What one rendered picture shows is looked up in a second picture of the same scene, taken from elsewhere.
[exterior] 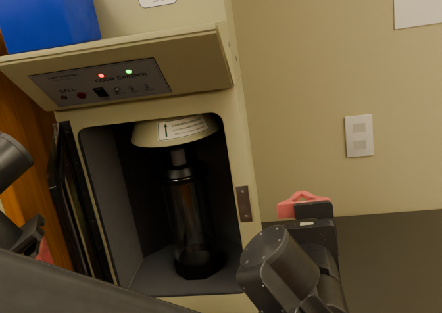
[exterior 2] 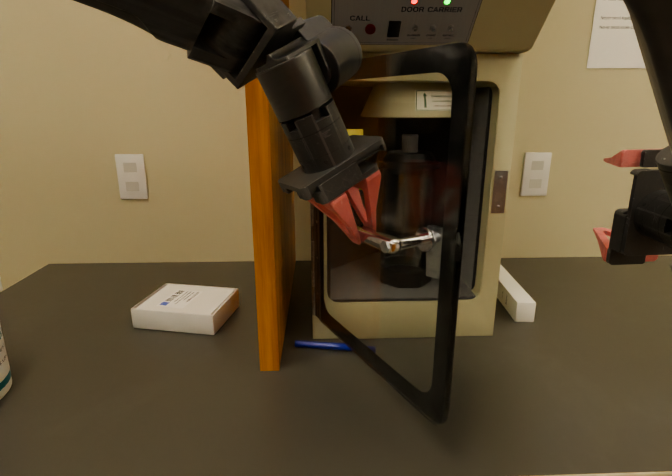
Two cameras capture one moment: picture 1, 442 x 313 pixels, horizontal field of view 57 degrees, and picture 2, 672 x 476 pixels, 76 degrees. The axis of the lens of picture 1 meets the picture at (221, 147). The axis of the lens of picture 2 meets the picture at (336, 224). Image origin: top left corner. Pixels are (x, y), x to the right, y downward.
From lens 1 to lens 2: 0.42 m
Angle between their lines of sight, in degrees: 12
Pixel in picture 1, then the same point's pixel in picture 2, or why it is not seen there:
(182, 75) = (494, 21)
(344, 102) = (527, 137)
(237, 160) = (503, 140)
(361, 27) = (556, 61)
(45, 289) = not seen: outside the picture
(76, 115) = not seen: hidden behind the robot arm
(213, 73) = (527, 24)
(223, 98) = (506, 66)
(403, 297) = (616, 317)
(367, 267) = (563, 295)
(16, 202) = (267, 147)
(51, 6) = not seen: outside the picture
